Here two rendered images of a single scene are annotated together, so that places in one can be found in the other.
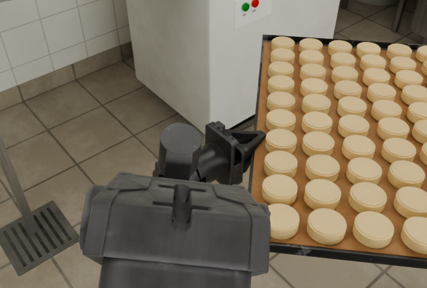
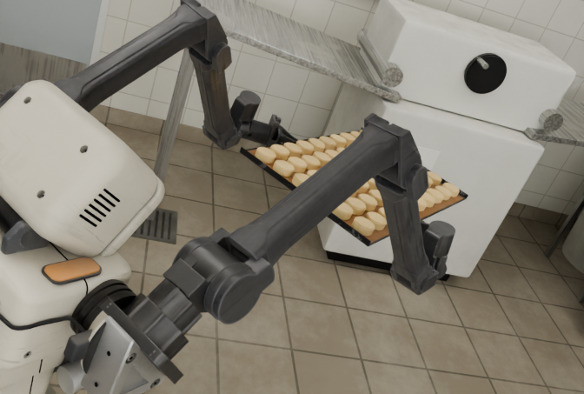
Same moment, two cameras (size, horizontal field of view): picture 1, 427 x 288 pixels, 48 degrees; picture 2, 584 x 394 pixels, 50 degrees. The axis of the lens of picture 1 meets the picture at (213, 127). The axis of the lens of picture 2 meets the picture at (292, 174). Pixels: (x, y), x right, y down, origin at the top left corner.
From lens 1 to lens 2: 1.10 m
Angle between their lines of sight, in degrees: 23
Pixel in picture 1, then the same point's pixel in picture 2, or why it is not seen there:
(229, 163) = (269, 135)
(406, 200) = not seen: hidden behind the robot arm
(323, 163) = (311, 159)
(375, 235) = (299, 178)
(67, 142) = (218, 188)
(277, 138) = (302, 143)
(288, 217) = (269, 154)
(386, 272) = not seen: outside the picture
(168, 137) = (245, 93)
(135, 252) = (189, 3)
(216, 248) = (202, 11)
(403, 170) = not seen: hidden behind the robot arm
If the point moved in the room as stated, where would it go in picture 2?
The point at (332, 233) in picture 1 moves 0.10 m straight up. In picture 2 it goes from (282, 167) to (295, 130)
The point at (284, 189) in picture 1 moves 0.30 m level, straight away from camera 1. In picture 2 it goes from (281, 150) to (353, 137)
